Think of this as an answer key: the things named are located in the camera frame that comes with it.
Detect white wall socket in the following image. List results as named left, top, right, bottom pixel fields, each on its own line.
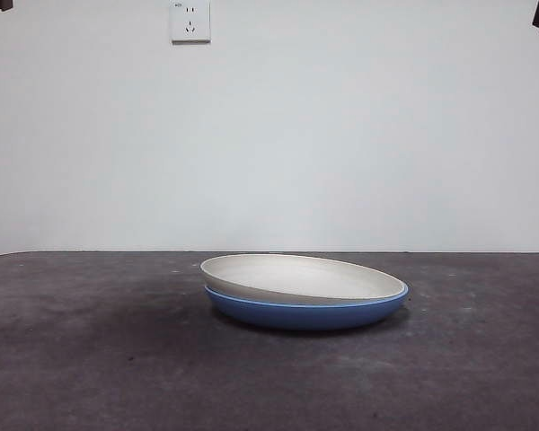
left=170, top=0, right=211, bottom=45

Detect blue round plate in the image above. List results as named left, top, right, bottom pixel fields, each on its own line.
left=203, top=282, right=411, bottom=333

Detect white round plate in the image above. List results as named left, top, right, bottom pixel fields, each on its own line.
left=199, top=253, right=408, bottom=303

